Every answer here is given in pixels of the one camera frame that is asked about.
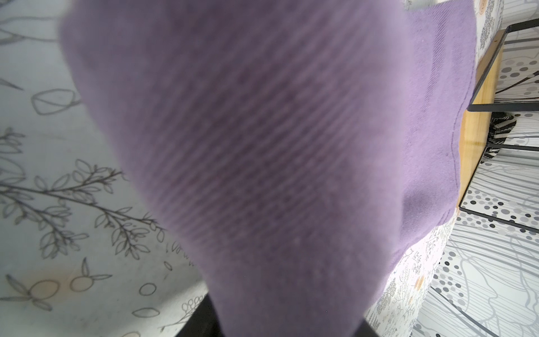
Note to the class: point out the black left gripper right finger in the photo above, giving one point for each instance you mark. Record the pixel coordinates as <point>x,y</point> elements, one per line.
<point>366,330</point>

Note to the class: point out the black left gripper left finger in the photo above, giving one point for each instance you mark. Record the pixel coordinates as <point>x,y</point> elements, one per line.
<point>203,323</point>

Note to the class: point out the purple long pants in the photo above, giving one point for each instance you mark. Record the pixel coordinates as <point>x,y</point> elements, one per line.
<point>296,148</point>

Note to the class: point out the floral patterned tablecloth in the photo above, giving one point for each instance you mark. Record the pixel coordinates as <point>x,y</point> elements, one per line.
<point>81,253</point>

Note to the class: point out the wooden black-framed shelf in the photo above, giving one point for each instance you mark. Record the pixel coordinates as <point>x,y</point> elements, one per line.
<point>501,133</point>

